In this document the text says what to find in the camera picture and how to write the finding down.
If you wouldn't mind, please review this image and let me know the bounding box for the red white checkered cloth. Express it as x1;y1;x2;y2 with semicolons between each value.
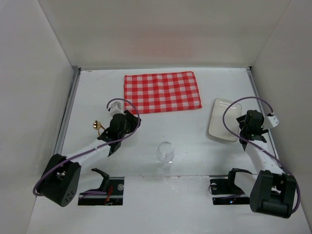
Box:
124;71;202;114

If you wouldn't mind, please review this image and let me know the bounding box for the white rectangular plate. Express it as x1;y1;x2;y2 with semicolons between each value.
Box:
208;98;242;142

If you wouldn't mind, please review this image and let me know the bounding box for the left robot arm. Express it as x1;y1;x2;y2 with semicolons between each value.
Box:
33;110;141;207

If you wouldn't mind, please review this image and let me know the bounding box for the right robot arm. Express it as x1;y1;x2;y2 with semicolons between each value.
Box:
234;110;297;218

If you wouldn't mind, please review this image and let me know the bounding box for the gold spoon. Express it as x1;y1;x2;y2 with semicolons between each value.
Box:
93;120;106;136

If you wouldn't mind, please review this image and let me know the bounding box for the clear wine glass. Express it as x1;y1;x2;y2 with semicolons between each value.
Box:
156;141;175;170

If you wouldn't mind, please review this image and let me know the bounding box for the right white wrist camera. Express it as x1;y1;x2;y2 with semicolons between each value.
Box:
262;113;279;130

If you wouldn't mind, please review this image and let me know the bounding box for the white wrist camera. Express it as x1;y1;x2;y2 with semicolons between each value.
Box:
262;113;279;130
107;101;124;117

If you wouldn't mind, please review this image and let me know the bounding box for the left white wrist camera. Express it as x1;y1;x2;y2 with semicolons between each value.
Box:
107;101;124;117

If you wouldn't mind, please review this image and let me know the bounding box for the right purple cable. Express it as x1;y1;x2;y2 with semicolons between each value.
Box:
223;96;301;212

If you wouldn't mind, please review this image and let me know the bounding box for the purple cable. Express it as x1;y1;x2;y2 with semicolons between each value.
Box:
33;98;142;197
223;96;301;212

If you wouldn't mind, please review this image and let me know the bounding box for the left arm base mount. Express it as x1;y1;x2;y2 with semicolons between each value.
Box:
78;168;125;206

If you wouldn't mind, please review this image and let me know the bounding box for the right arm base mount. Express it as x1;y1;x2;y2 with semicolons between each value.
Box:
208;168;251;205

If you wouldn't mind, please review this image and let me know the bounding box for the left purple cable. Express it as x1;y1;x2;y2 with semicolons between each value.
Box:
33;98;142;197

